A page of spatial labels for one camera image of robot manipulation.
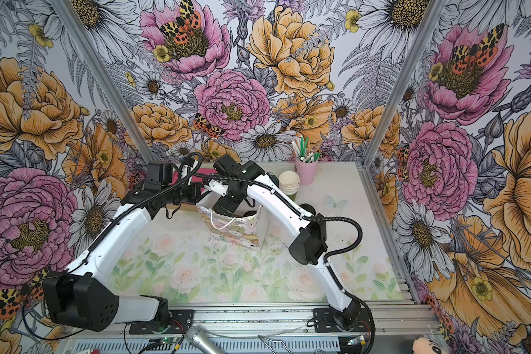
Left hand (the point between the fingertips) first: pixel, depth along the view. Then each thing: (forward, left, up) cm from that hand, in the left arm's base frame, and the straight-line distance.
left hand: (210, 196), depth 79 cm
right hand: (-3, -7, -4) cm, 9 cm away
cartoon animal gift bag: (-11, -15, -4) cm, 19 cm away
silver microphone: (-41, 0, -19) cm, 45 cm away
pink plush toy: (-43, -67, -15) cm, 81 cm away
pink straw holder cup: (+23, -39, -12) cm, 47 cm away
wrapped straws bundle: (+32, -36, -6) cm, 49 cm away
